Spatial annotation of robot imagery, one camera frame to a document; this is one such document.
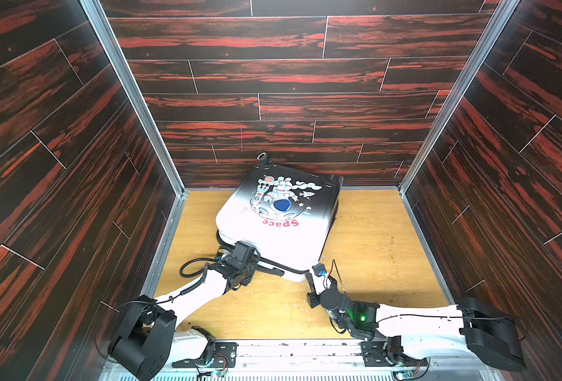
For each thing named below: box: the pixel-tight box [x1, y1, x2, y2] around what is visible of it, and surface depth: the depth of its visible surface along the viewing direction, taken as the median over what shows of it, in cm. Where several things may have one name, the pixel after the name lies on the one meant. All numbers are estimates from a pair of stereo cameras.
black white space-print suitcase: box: [215, 152, 344, 283], surface depth 85 cm
